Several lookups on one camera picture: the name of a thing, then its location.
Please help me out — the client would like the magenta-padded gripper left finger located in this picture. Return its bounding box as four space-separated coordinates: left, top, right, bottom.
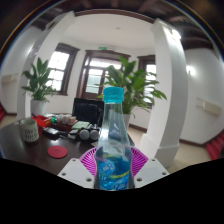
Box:
57 147 98 190

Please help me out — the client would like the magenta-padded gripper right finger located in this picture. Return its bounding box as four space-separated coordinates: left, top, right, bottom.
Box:
128 147 170 190

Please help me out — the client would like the clear bottle with teal cap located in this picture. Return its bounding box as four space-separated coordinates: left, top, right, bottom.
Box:
94 86 134 192

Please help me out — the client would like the flat round red coaster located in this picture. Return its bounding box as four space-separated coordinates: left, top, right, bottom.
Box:
47 145 69 160

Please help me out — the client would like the grey round-headed microphone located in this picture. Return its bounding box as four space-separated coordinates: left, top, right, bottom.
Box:
78 128 91 141
89 128 101 141

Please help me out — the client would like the flat black device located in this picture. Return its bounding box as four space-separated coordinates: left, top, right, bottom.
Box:
43 126 61 139

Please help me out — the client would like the green notebook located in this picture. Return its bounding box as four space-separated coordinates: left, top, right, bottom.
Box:
71 120 91 131

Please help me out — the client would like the box of small packets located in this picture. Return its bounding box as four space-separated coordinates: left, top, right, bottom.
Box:
53 113 78 132

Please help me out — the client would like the black chair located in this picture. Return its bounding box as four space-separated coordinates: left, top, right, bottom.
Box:
72 97 105 128

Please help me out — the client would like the white patterned cup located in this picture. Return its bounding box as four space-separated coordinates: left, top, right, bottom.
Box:
19 118 40 144

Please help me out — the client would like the large potted plant, white pot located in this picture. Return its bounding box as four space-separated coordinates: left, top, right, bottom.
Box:
97 55 168 131

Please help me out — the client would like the small potted plant, white pot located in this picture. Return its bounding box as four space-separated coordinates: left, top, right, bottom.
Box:
21 57 58 116

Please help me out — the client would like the dark wooden glazed door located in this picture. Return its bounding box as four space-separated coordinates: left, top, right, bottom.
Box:
76 49 131 101

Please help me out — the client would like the white wall-mounted unit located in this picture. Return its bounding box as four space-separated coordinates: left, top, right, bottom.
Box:
0 73 19 85
196 98 223 117

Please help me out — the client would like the wall lamp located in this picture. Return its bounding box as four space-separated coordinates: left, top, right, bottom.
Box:
186 64 197 77

